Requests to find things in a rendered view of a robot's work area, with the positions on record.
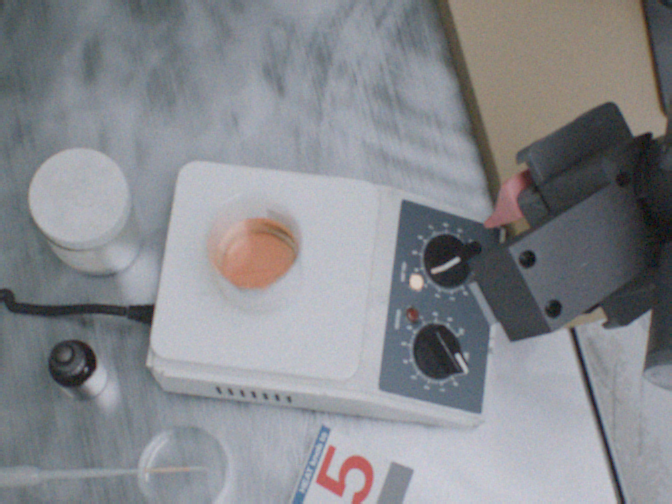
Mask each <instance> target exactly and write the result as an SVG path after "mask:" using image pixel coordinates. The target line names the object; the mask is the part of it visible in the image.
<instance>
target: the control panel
mask: <svg viewBox="0 0 672 504"><path fill-rule="evenodd" d="M445 234H448V235H453V236H455V237H457V238H459V239H460V240H461V241H462V242H463V243H464V244H466V243H469V242H472V241H478V242H479V243H480V244H481V246H482V252H484V251H486V250H488V249H490V248H492V247H494V246H496V245H498V244H500V235H501V229H500V228H497V227H493V228H485V226H484V223H482V222H478V221H475V220H472V219H469V218H465V217H462V216H459V215H455V214H452V213H449V212H446V211H442V210H439V209H436V208H432V207H429V206H426V205H423V204H419V203H416V202H413V201H409V200H405V199H402V201H401V204H400V211H399V219H398V228H397V236H396V244H395V252H394V260H393V268H392V276H391V284H390V292H389V300H388V308H387V316H386V324H385V333H384V341H383V349H382V357H381V365H380V373H379V381H378V390H381V391H382V392H386V393H390V394H395V395H399V396H403V397H407V398H411V399H416V400H420V401H424V402H428V403H432V404H437V405H441V406H445V407H449V408H453V409H458V410H462V411H466V412H470V413H474V414H481V415H482V409H483V399H484V389H485V380H486V370H487V360H488V351H489V341H490V332H491V326H489V324H488V322H487V320H486V318H485V316H484V314H483V313H482V311H481V309H480V307H479V305H478V303H477V301H476V299H475V297H474V296H473V294H472V292H471V290H470V288H469V286H468V281H467V280H466V281H465V282H464V283H462V284H461V285H459V286H456V287H452V288H446V287H442V286H440V285H438V284H437V283H435V282H434V281H433V280H432V279H431V277H430V276H429V274H428V272H427V270H426V267H425V262H424V255H425V250H426V247H427V245H428V244H429V242H430V241H431V240H432V239H434V238H435V237H437V236H440V235H445ZM482 252H481V253H482ZM415 275H416V276H419V277H420V278H421V279H422V286H421V287H420V288H418V289H415V288H413V287H412V285H411V278H412V276H415ZM410 308H414V309H416V310H417V311H418V319H417V320H416V321H414V322H411V321H410V320H409V319H408V318H407V311H408V309H410ZM439 324H443V325H445V326H446V327H447V328H448V329H450V330H451V331H452V332H453V333H454V334H455V335H456V337H457V338H458V340H459V343H460V346H461V351H462V354H463V355H464V357H465V359H466V361H467V362H468V370H467V371H468V372H467V373H466V374H462V375H457V376H454V375H453V376H450V377H448V378H445V379H433V378H430V377H428V376H426V375H425V374H424V373H423V372H422V371H421V370H420V369H419V367H418V366H417V364H416V361H415V358H414V351H413V349H414V342H415V339H416V337H417V335H418V334H419V333H420V331H421V330H423V329H424V328H426V327H428V326H432V325H439Z"/></svg>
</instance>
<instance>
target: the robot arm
mask: <svg viewBox="0 0 672 504"><path fill-rule="evenodd" d="M642 3H643V9H644V14H645V19H646V25H647V30H648V35H649V41H650V46H651V52H652V57H653V62H654V68H655V73H656V79H657V84H658V89H659V95H660V100H661V105H662V111H663V114H664V116H665V117H666V118H667V121H666V128H665V134H663V135H660V136H658V137H655V138H653V133H652V132H650V131H647V132H645V133H642V134H640V135H637V136H633V134H632V132H631V130H630V128H629V126H628V124H627V122H626V120H625V118H624V116H623V114H622V112H621V111H620V109H619V107H618V105H617V104H616V103H614V102H612V101H607V102H605V103H603V104H600V105H598V106H596V107H593V108H591V109H589V110H588V111H586V112H584V113H583V114H581V115H579V116H577V117H576V118H574V120H573V121H571V122H569V123H568V124H566V125H564V126H562V127H561V128H559V129H557V130H556V131H554V132H552V133H551V134H549V135H547V136H545V137H543V138H541V139H538V140H536V141H535V142H533V143H531V144H529V145H528V146H526V147H524V148H523V149H521V150H519V151H518V152H517V154H516V157H515V161H516V164H517V165H519V164H521V163H524V162H525V163H526V165H527V167H528V168H526V169H525V170H523V171H521V172H519V173H518V174H516V175H514V176H513V177H511V178H509V179H508V180H506V181H505V182H504V183H503V184H502V185H501V188H500V191H499V195H498V199H497V203H496V207H495V210H494V212H493V213H492V214H491V215H490V216H489V217H488V218H487V219H486V220H485V221H484V226H485V228H493V227H496V226H500V225H503V224H506V223H509V222H512V221H515V220H518V219H521V218H523V217H525V219H526V221H527V223H528V225H529V227H530V228H529V229H527V230H525V231H523V232H521V233H519V234H517V235H515V236H513V237H511V238H510V239H508V240H506V241H504V242H502V243H500V244H498V245H496V246H494V247H492V248H490V249H488V250H486V251H484V252H482V253H481V254H479V255H477V256H475V257H473V258H471V259H469V260H468V264H469V266H470V267H471V269H472V271H473V274H474V275H473V276H471V277H469V278H467V281H468V286H469V288H470V290H471V292H472V294H473V296H474V297H475V299H476V301H477V303H478V305H479V307H480V309H481V311H482V313H483V314H484V316H485V318H486V320H487V322H488V324H489V326H492V325H494V324H496V323H498V322H499V323H500V325H501V326H502V328H503V330H504V332H505V334H506V336H507V338H508V340H509V341H510V342H511V343H512V342H516V341H520V340H525V339H529V338H533V337H538V336H542V335H547V334H551V333H554V332H555V331H557V330H558V329H559V328H561V327H562V326H564V325H565V324H567V323H568V322H570V321H571V320H573V319H574V318H576V317H578V316H582V315H587V314H590V313H592V312H593V311H595V310H596V309H598V308H599V307H601V309H602V311H603V313H604V315H605V317H606V319H607V320H606V321H605V322H603V323H602V324H601V327H603V328H604V329H605V330H613V329H618V328H622V327H627V326H629V325H630V324H631V323H633V322H634V321H636V320H637V319H639V318H640V317H641V316H643V315H644V314H646V313H647V312H649V311H650V310H651V309H652V310H651V317H650V324H649V331H648V338H647V345H646V352H645V359H644V366H643V373H642V374H643V377H644V378H645V379H646V380H647V381H648V382H650V383H652V384H653V385H655V386H658V387H660V388H663V389H665V390H668V391H671V392H672V0H642Z"/></svg>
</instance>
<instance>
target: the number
mask: <svg viewBox="0 0 672 504"><path fill-rule="evenodd" d="M383 462H384V461H383V460H381V459H379V458H377V457H375V456H373V455H371V454H369V453H367V452H365V451H363V450H361V449H359V448H357V447H356V446H354V445H352V444H350V443H348V442H346V441H344V440H342V439H340V438H338V437H336V436H334V435H332V434H330V435H329V438H328V441H327V443H326V446H325V448H324V451H323V454H322V456H321V459H320V462H319V464H318V467H317V469H316V472H315V475H314V477H313V480H312V482H311V485H310V488H309V490H308V493H307V495H306V498H305V501H304V503H303V504H368V502H369V499H370V497H371V494H372V491H373V489H374V486H375V483H376V481H377V478H378V475H379V473H380V470H381V467H382V465H383Z"/></svg>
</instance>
